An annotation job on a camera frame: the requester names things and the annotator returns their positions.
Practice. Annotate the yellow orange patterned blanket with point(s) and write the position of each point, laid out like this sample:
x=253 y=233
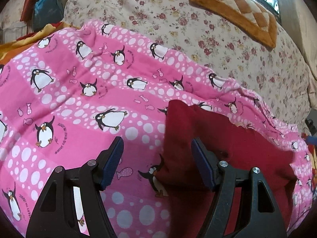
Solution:
x=11 y=49

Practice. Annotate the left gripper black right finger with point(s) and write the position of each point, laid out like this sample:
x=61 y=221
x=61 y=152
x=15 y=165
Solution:
x=243 y=204

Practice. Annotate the floral beige bed quilt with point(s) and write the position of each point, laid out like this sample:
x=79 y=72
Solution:
x=279 y=76

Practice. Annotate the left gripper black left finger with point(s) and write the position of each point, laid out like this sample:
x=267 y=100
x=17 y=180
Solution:
x=70 y=204

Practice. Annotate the dark red small garment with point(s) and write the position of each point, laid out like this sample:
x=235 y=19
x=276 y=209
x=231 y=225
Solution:
x=242 y=148

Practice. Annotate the orange checkered plush cushion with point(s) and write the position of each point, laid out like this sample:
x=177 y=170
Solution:
x=249 y=15

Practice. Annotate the pink penguin print blanket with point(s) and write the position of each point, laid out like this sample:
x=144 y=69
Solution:
x=67 y=97

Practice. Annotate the blue plastic bag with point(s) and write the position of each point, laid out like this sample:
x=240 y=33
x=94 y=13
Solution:
x=46 y=12

